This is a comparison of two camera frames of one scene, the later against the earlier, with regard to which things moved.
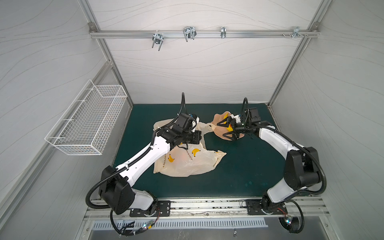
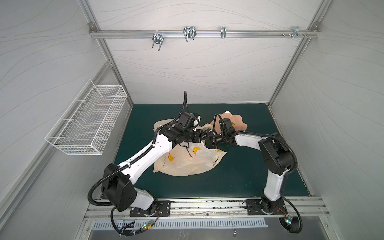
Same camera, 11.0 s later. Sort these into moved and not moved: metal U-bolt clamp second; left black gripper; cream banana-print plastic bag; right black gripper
Moved: right black gripper
Not moved: cream banana-print plastic bag; metal U-bolt clamp second; left black gripper
